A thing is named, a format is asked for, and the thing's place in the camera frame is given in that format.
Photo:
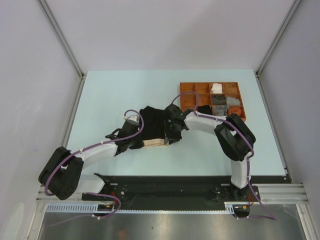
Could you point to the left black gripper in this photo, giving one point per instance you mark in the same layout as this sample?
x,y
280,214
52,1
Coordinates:
x,y
140,143

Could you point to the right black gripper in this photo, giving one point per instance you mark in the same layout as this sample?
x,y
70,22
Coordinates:
x,y
168,136

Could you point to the black underwear beige waistband back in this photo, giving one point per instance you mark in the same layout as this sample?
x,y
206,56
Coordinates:
x,y
153,133

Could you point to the black underwear beige waistband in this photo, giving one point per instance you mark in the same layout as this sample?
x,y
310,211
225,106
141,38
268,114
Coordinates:
x,y
204,109
153,133

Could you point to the black underwear beige waistband front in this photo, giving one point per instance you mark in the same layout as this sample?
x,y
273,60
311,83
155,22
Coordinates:
x,y
204,109

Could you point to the grey striped boxer underwear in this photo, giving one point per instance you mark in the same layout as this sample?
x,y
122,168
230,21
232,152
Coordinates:
x,y
220,110

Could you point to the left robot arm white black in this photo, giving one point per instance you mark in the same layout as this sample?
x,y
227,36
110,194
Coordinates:
x,y
62,175

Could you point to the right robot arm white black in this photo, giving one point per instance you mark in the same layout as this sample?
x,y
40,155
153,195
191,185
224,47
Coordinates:
x,y
235,138

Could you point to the dark grey rolled cloth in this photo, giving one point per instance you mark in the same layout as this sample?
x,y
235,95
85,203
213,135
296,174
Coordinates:
x,y
218,99

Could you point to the wooden compartment tray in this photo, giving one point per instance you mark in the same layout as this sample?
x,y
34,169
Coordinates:
x,y
194,94

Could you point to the white rolled cloth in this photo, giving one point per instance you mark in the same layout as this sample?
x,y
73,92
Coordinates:
x,y
217,88

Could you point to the light grey rolled cloth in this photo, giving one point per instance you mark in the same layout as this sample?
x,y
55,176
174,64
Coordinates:
x,y
232,101

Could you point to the orange rolled cloth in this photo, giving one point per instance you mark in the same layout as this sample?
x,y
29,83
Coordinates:
x,y
235,110

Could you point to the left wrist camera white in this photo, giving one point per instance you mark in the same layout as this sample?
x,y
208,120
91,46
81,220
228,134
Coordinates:
x,y
133,118

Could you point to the white slotted cable duct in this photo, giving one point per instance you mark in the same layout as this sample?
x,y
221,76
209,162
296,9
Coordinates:
x,y
96,208

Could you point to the aluminium front rail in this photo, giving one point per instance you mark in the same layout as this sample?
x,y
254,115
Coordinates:
x,y
282,193

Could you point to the left aluminium frame post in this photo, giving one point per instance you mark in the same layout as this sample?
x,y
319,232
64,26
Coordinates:
x,y
53,23

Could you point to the aluminium frame post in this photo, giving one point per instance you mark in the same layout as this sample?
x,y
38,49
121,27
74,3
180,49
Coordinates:
x,y
53,23
279,35

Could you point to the right aluminium frame post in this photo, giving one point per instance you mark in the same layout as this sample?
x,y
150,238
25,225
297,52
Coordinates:
x,y
279,35

